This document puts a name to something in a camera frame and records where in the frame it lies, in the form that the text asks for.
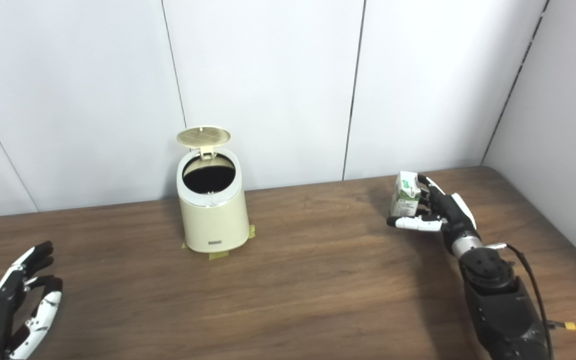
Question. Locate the white and black right hand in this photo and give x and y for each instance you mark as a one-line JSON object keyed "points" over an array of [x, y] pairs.
{"points": [[453, 215]]}

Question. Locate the white and green milk carton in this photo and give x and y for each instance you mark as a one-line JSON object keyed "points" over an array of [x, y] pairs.
{"points": [[404, 200]]}

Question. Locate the cream-colored bin with lid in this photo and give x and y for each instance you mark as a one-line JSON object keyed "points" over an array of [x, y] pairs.
{"points": [[213, 225]]}

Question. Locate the tall yellow tape piece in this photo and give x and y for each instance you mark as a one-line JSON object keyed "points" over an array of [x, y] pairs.
{"points": [[251, 232]]}

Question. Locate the wide yellow tape piece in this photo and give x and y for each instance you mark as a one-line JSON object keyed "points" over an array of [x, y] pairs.
{"points": [[218, 255]]}

